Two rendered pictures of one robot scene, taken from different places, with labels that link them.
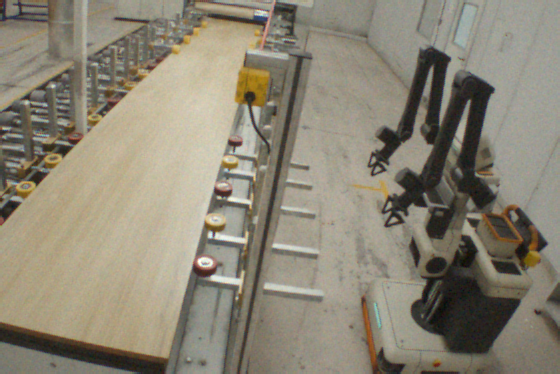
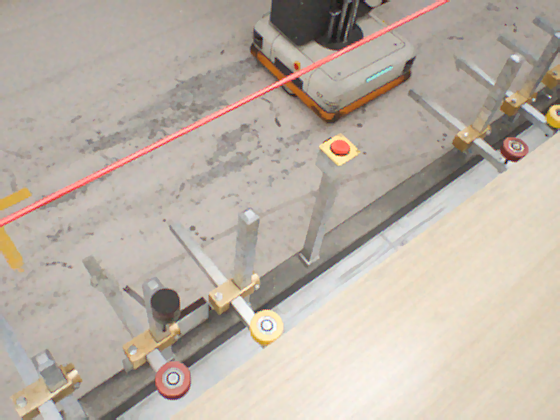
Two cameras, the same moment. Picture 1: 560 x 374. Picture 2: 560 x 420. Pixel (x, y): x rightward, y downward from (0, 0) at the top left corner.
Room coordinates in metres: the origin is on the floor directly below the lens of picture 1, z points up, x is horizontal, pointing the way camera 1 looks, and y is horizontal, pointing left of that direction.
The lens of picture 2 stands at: (3.46, 0.79, 2.26)
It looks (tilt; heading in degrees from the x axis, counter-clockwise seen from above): 53 degrees down; 231
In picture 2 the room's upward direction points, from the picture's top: 8 degrees clockwise
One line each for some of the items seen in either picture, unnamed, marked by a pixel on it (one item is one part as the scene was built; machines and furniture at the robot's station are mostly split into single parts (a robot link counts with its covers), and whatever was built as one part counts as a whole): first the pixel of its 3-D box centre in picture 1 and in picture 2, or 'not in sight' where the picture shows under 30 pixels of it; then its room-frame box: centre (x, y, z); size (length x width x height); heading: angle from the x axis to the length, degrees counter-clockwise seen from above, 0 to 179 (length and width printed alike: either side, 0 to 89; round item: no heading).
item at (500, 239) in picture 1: (497, 235); not in sight; (1.67, -1.10, 0.87); 0.23 x 0.15 x 0.11; 5
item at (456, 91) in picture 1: (447, 131); not in sight; (1.40, -0.54, 1.40); 0.11 x 0.06 x 0.43; 4
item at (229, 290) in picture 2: not in sight; (234, 290); (3.04, 0.22, 0.83); 0.14 x 0.06 x 0.05; 5
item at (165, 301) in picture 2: not in sight; (167, 322); (3.26, 0.29, 1.02); 0.06 x 0.06 x 0.22; 5
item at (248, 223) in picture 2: not in sight; (243, 266); (3.02, 0.22, 0.93); 0.04 x 0.04 x 0.48; 5
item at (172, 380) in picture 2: not in sight; (174, 385); (3.30, 0.37, 0.85); 0.08 x 0.08 x 0.11
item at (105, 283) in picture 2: not in sight; (104, 281); (3.32, 0.05, 0.87); 0.09 x 0.07 x 0.02; 95
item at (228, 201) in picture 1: (266, 208); (545, 68); (1.57, 0.04, 0.83); 0.43 x 0.03 x 0.04; 95
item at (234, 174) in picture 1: (268, 180); (504, 95); (1.82, 0.06, 0.83); 0.43 x 0.03 x 0.04; 95
